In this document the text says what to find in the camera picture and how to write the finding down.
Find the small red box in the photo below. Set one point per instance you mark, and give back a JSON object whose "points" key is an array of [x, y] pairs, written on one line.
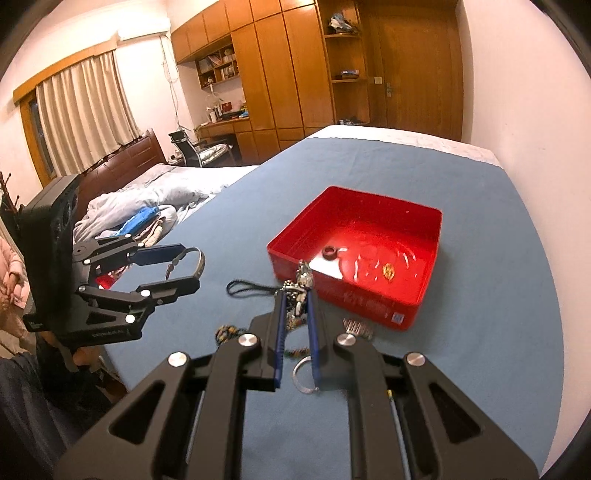
{"points": [[227, 109]]}

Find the wooden corner shelf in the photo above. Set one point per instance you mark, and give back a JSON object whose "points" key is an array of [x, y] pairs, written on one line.
{"points": [[346, 50]]}

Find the wooden wardrobe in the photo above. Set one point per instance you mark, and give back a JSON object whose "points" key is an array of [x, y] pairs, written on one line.
{"points": [[277, 74]]}

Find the black office chair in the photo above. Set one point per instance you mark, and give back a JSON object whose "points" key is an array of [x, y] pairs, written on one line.
{"points": [[184, 145]]}

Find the wooden coat rack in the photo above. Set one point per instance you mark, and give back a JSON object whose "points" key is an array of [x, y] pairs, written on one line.
{"points": [[9, 198]]}

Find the grey quilt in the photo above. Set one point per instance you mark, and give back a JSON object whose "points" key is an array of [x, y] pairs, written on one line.
{"points": [[152, 189]]}

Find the dark cloth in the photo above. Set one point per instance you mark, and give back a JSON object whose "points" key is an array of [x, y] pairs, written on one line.
{"points": [[32, 406]]}

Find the beige curtain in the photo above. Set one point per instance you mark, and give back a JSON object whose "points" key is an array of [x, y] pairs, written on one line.
{"points": [[87, 110]]}

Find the blue cloth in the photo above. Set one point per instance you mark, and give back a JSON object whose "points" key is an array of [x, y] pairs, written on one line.
{"points": [[138, 221]]}

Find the wooden desk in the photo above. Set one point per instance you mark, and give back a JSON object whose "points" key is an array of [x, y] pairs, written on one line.
{"points": [[231, 131]]}

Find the wooden headboard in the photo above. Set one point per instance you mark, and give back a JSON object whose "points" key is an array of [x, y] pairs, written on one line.
{"points": [[124, 161]]}

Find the white mattress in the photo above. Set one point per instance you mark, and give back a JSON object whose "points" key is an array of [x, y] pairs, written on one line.
{"points": [[415, 138]]}

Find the wooden door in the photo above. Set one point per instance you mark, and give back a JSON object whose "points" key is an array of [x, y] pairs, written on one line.
{"points": [[415, 69]]}

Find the folded beige clothing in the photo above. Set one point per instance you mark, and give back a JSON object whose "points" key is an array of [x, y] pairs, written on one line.
{"points": [[161, 226]]}

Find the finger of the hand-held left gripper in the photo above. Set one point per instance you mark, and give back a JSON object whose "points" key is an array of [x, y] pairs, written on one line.
{"points": [[159, 254], [175, 287]]}

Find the flat dark shelf box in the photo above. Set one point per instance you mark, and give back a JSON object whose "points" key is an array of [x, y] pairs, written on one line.
{"points": [[349, 72]]}

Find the pink cloth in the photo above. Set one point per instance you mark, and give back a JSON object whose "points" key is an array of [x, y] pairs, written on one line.
{"points": [[11, 272]]}

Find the blue white shelf clutter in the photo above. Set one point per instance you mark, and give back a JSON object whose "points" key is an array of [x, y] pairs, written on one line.
{"points": [[344, 24]]}

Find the silver bangle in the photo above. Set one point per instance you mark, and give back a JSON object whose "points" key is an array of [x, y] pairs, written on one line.
{"points": [[202, 265]]}

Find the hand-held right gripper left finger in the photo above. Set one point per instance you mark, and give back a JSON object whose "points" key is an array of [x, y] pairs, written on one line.
{"points": [[277, 344]]}

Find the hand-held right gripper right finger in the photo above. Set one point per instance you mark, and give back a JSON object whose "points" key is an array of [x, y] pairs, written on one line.
{"points": [[314, 344]]}

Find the row of books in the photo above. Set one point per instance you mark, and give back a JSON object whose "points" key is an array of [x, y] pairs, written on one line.
{"points": [[221, 67]]}

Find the red tin box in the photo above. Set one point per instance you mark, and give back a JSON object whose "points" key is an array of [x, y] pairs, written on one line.
{"points": [[392, 308]]}

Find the wooden curtain pelmet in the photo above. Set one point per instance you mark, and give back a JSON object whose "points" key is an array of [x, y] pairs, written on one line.
{"points": [[60, 69]]}

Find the red object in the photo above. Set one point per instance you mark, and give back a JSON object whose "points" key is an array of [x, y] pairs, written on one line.
{"points": [[106, 280]]}

